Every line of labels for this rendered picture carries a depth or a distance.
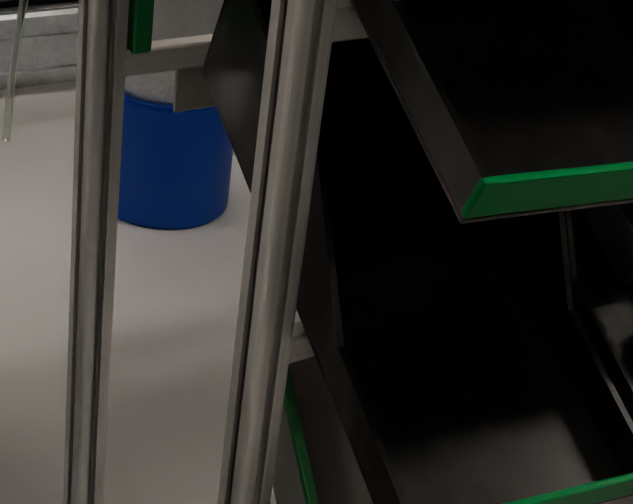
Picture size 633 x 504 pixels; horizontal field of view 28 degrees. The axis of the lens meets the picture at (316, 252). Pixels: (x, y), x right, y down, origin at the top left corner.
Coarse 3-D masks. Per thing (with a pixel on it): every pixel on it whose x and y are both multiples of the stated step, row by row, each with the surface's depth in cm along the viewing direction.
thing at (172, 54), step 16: (336, 16) 51; (352, 16) 51; (336, 32) 51; (352, 32) 52; (160, 48) 67; (176, 48) 68; (192, 48) 68; (208, 48) 69; (128, 64) 67; (144, 64) 67; (160, 64) 68; (176, 64) 68; (192, 64) 69; (304, 336) 59; (304, 352) 59
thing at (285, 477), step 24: (312, 360) 68; (288, 384) 63; (312, 384) 68; (288, 408) 62; (312, 408) 67; (288, 432) 63; (312, 432) 67; (336, 432) 67; (288, 456) 63; (312, 456) 66; (336, 456) 67; (288, 480) 63; (312, 480) 62; (336, 480) 67; (360, 480) 67
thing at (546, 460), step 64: (256, 0) 63; (256, 64) 60; (256, 128) 61; (320, 128) 66; (384, 128) 68; (320, 192) 56; (384, 192) 65; (320, 256) 56; (384, 256) 63; (448, 256) 64; (512, 256) 65; (320, 320) 57; (384, 320) 60; (448, 320) 61; (512, 320) 63; (576, 320) 61; (384, 384) 58; (448, 384) 59; (512, 384) 60; (576, 384) 61; (384, 448) 53; (448, 448) 57; (512, 448) 58; (576, 448) 59
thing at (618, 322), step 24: (576, 216) 70; (576, 240) 69; (576, 264) 68; (600, 264) 68; (576, 288) 64; (600, 288) 67; (624, 288) 68; (576, 312) 64; (600, 312) 66; (624, 312) 67; (600, 336) 63; (624, 336) 66; (624, 360) 65; (624, 384) 61
